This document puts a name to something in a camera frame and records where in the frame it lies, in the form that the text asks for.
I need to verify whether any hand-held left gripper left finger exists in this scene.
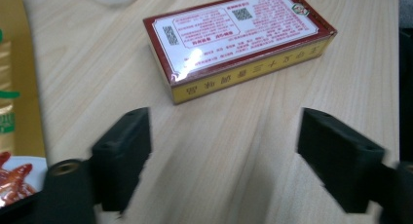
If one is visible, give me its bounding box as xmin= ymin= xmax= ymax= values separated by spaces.
xmin=92 ymin=106 xmax=153 ymax=215

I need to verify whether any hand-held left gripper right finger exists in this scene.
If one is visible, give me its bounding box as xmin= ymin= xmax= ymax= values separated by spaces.
xmin=296 ymin=107 xmax=388 ymax=215

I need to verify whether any red and yellow box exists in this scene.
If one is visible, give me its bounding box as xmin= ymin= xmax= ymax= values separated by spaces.
xmin=142 ymin=0 xmax=338 ymax=105

